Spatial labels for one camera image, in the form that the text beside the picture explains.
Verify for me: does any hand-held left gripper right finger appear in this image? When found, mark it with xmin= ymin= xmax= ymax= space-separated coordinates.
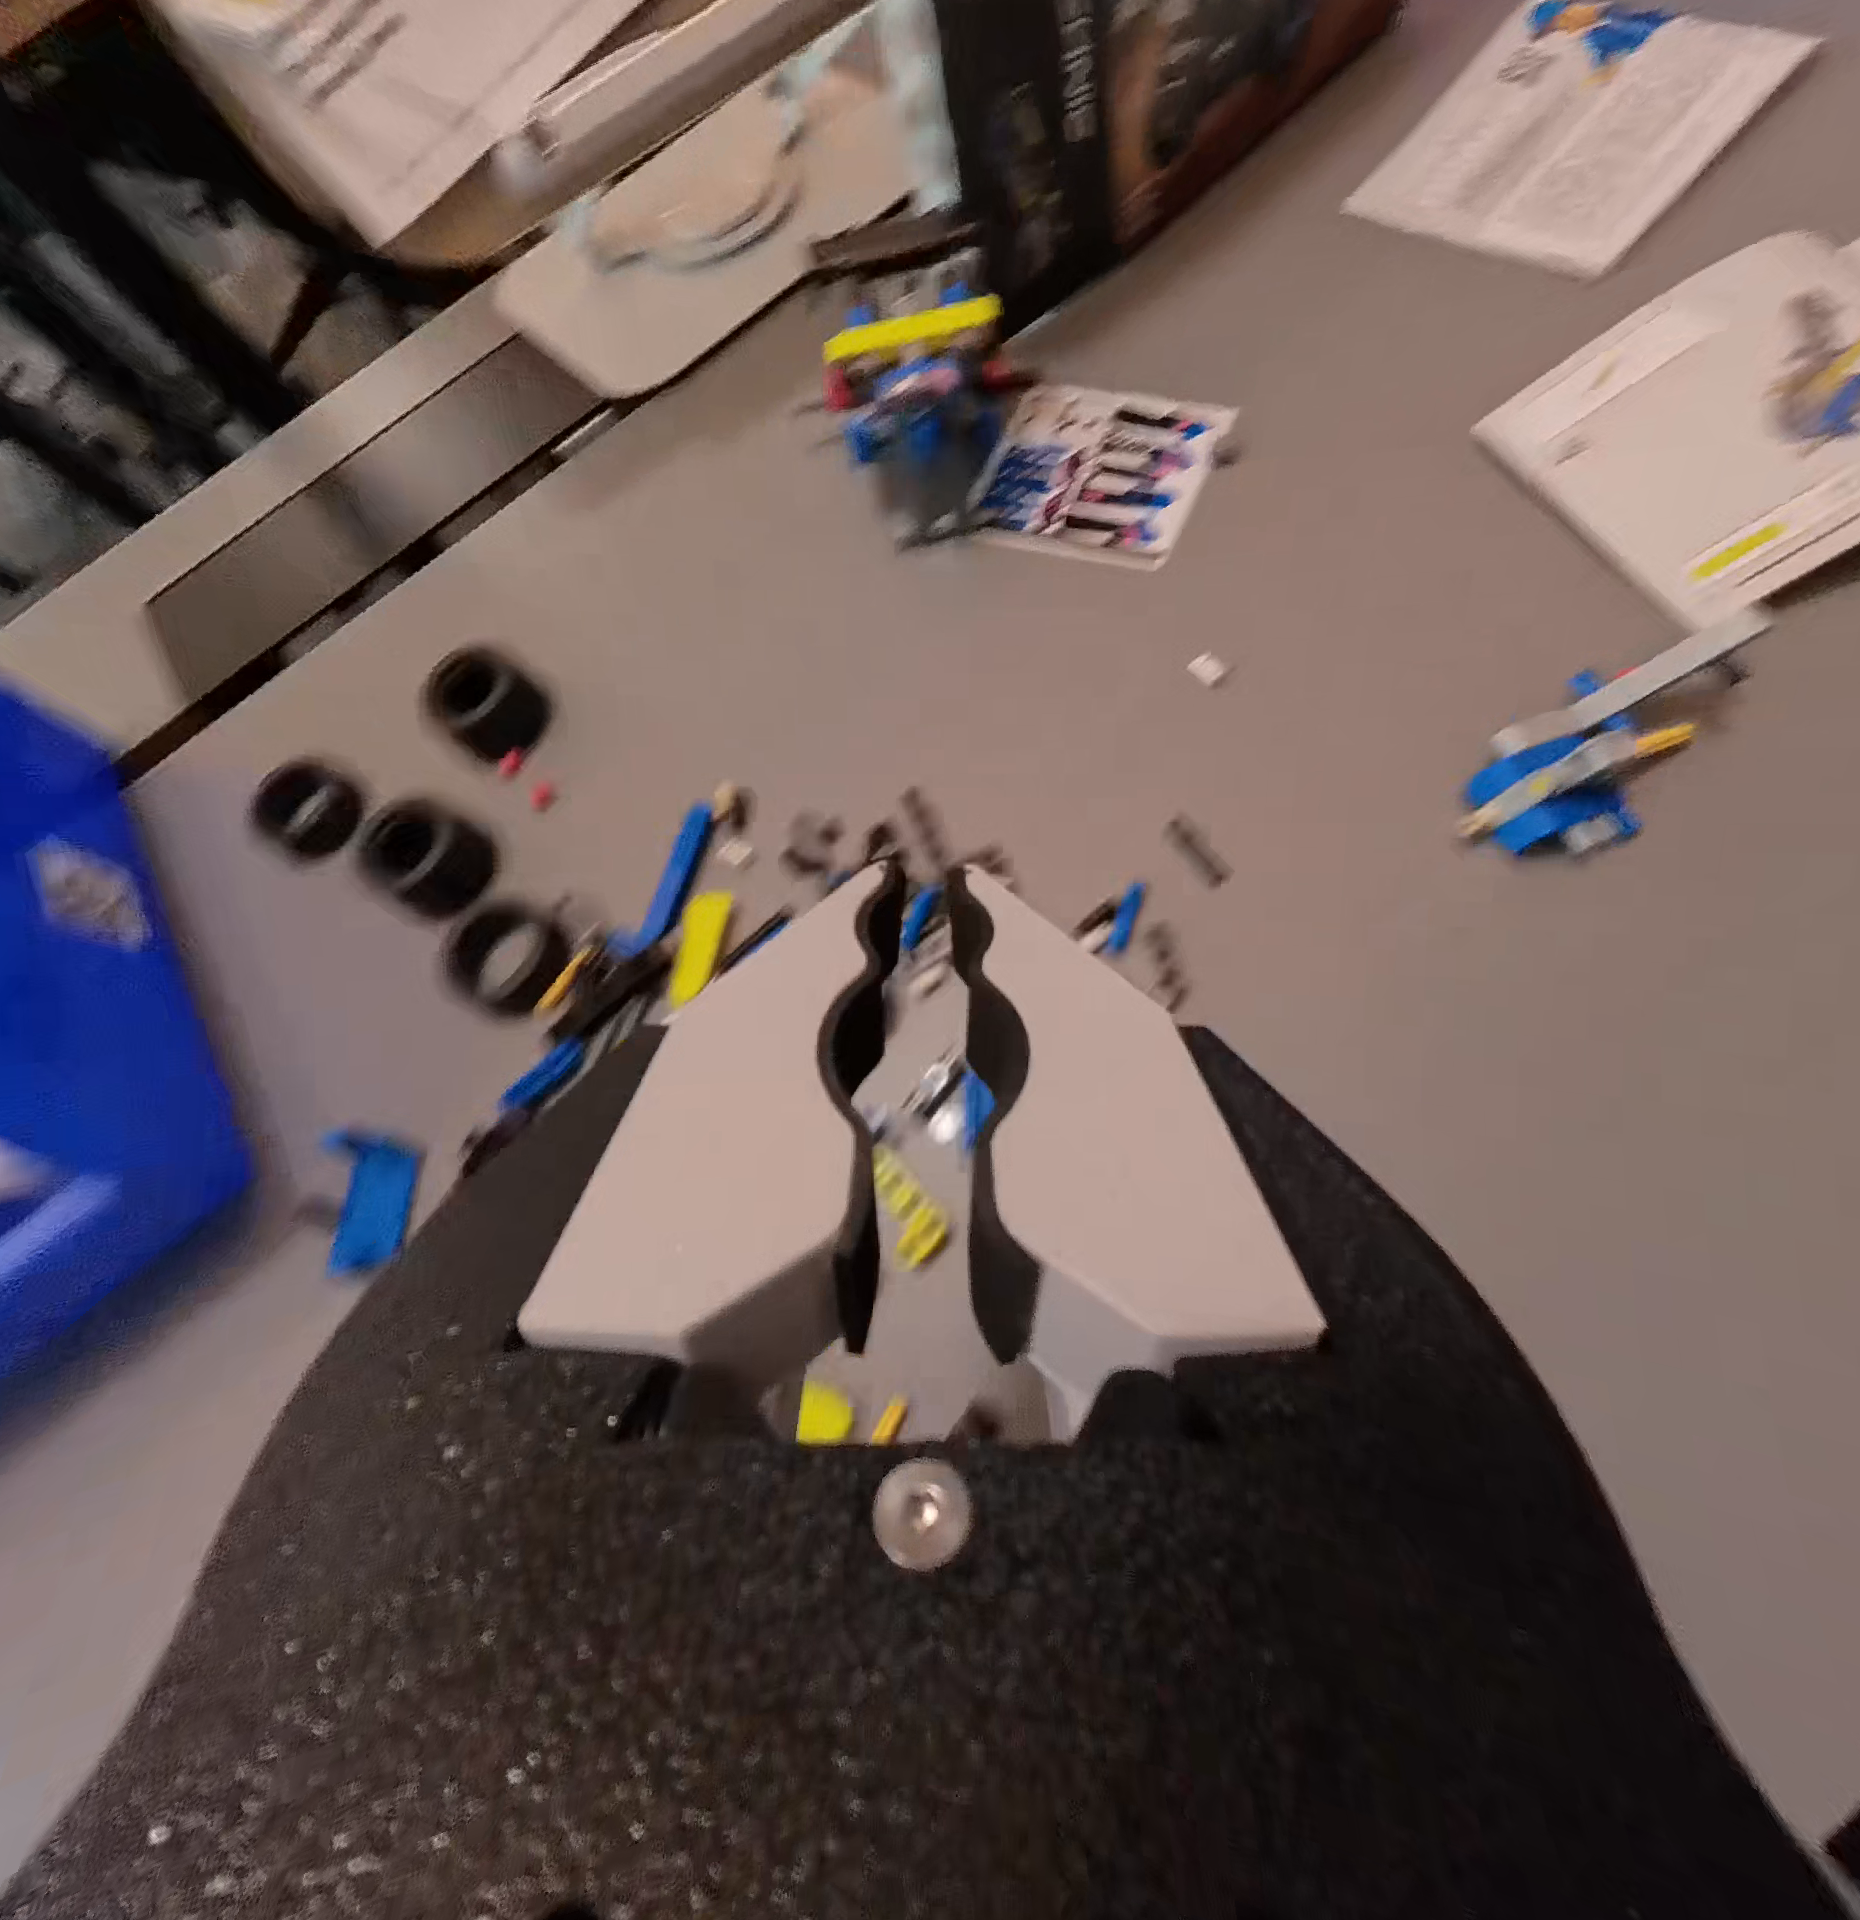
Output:
xmin=942 ymin=865 xmax=1331 ymax=1445

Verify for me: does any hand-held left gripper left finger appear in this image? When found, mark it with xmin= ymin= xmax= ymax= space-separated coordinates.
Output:
xmin=517 ymin=859 xmax=910 ymax=1437

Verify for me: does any pile of lego pieces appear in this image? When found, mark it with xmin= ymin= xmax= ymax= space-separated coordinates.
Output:
xmin=292 ymin=777 xmax=1191 ymax=1449

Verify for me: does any small blue grey lego assembly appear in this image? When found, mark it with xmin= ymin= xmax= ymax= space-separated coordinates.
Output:
xmin=1456 ymin=616 xmax=1772 ymax=860

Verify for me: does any black rubber lego tire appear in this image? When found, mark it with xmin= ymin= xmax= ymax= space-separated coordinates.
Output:
xmin=356 ymin=799 xmax=497 ymax=920
xmin=421 ymin=646 xmax=558 ymax=763
xmin=443 ymin=901 xmax=579 ymax=1020
xmin=251 ymin=760 xmax=370 ymax=860

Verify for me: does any lego sticker sheet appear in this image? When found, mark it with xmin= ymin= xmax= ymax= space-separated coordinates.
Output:
xmin=961 ymin=383 xmax=1244 ymax=573

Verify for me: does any partly built lego vehicle chassis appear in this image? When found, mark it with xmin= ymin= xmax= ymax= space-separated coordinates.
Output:
xmin=804 ymin=255 xmax=1023 ymax=549

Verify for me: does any dark cardboard lego box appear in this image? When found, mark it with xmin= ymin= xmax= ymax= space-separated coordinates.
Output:
xmin=930 ymin=0 xmax=1404 ymax=322

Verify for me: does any blue plastic bin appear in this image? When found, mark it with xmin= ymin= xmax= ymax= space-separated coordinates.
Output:
xmin=0 ymin=660 xmax=257 ymax=1411

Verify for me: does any tan cardboard piece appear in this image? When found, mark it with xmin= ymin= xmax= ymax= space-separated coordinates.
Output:
xmin=487 ymin=91 xmax=962 ymax=399

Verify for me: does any open instruction booklet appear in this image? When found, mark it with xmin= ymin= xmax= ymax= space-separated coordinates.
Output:
xmin=1472 ymin=226 xmax=1860 ymax=633

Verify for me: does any dark storage shelf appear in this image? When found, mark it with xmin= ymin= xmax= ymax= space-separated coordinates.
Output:
xmin=0 ymin=0 xmax=423 ymax=633

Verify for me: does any white printed paper leaflet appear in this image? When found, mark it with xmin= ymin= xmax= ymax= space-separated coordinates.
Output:
xmin=1343 ymin=0 xmax=1825 ymax=283

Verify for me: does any white paper sheet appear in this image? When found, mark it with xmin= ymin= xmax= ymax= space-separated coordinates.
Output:
xmin=150 ymin=0 xmax=649 ymax=251

